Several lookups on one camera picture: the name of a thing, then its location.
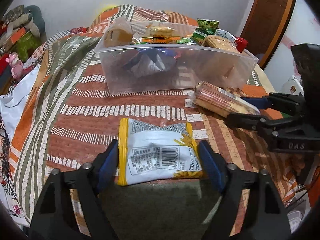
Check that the patchwork blanket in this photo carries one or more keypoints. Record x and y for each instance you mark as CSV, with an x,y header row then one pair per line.
x,y
87,120

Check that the clear plastic container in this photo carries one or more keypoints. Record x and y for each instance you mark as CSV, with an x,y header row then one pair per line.
x,y
175,80

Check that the biscuit roll packet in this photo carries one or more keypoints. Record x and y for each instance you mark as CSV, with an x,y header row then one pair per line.
x,y
217,98

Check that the yellow cookie pack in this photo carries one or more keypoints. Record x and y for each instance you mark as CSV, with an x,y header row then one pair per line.
x,y
161,31

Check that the red snack packet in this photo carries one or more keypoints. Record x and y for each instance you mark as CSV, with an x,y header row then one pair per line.
x,y
241,43

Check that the yellow white snack packet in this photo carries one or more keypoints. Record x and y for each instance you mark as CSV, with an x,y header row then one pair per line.
x,y
155,155

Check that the pink plush toy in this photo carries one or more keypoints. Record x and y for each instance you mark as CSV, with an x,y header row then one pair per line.
x,y
15,65

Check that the clear bread bag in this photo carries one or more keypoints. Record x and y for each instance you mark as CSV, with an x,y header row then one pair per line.
x,y
117,33

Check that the white cloth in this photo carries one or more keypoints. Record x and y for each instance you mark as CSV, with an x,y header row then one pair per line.
x,y
15,102

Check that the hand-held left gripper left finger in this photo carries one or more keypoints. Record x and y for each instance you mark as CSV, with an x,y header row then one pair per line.
x,y
110,166

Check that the wooden door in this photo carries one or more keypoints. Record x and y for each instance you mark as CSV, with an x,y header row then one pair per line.
x,y
272,17

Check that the orange box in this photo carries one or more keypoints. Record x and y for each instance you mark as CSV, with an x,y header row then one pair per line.
x,y
15,38

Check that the blue white snack packet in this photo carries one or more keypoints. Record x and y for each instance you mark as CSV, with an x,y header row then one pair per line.
x,y
147,63

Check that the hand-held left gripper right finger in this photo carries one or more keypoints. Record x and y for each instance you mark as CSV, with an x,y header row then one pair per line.
x,y
212,166

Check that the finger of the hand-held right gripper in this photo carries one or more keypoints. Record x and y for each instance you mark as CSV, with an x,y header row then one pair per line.
x,y
247,121
257,102

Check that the pile of clothes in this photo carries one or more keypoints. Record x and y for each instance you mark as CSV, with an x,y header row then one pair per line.
x,y
22,20

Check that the green box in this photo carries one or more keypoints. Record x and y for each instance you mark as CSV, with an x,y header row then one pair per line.
x,y
26,46

